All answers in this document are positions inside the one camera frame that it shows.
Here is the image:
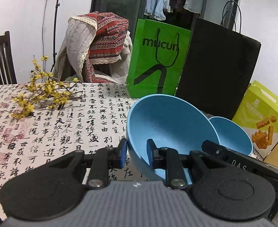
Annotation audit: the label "blue bowl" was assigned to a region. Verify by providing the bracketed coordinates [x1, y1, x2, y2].
[209, 116, 253, 156]
[126, 94, 220, 180]

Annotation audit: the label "yellow-green snack box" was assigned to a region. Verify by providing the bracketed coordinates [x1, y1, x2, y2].
[232, 80, 278, 159]

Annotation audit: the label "calligraphy print tablecloth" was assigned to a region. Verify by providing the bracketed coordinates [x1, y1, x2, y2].
[0, 82, 265, 222]

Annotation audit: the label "yellow flower branch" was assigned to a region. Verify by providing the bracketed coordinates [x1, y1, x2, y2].
[10, 55, 83, 120]

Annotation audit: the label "green paper bag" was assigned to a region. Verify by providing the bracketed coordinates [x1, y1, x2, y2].
[126, 19, 192, 98]

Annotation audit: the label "black paper bag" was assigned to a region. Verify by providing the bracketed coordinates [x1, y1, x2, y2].
[175, 0, 262, 120]

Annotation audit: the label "patterned blanket on chair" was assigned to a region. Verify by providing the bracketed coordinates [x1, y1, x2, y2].
[52, 11, 133, 85]

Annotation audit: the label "studio light on stand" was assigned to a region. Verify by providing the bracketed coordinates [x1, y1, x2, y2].
[41, 0, 60, 72]

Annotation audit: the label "dark wooden chair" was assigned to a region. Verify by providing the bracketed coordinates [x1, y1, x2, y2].
[0, 31, 17, 85]

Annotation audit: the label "dark framed glass door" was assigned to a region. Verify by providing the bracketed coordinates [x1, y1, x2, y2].
[91, 0, 240, 35]

